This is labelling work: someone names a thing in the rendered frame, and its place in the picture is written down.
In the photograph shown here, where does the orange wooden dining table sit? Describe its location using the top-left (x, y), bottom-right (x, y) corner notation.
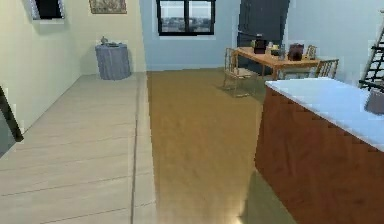
top-left (232, 46), bottom-right (321, 81)

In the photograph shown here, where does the dark coffee machine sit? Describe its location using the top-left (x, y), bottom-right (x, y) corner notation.
top-left (253, 33), bottom-right (268, 55)

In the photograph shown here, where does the black ladder shelf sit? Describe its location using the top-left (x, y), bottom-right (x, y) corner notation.
top-left (358, 9), bottom-right (384, 92)

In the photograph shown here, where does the black framed window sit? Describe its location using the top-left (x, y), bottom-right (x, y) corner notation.
top-left (156, 0), bottom-right (217, 37)

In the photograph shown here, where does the framed wall picture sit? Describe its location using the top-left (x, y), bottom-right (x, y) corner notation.
top-left (88, 0), bottom-right (128, 15)

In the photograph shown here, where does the pale wooden chair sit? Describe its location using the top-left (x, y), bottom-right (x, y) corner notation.
top-left (222, 47), bottom-right (259, 99)
top-left (305, 44), bottom-right (318, 61)
top-left (314, 58), bottom-right (340, 79)

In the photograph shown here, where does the black slanted door edge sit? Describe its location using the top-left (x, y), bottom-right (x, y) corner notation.
top-left (0, 85), bottom-right (25, 144)

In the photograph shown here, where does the brown white topped kitchen counter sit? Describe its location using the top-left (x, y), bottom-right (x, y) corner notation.
top-left (254, 76), bottom-right (384, 224)

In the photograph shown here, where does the dark brown box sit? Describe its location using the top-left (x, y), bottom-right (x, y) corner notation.
top-left (287, 43), bottom-right (305, 62)

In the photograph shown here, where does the grey pot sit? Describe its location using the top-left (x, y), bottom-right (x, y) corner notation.
top-left (363, 88), bottom-right (384, 116)

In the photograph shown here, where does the dark blue room door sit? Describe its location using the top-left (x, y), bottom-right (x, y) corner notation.
top-left (236, 0), bottom-right (291, 76)

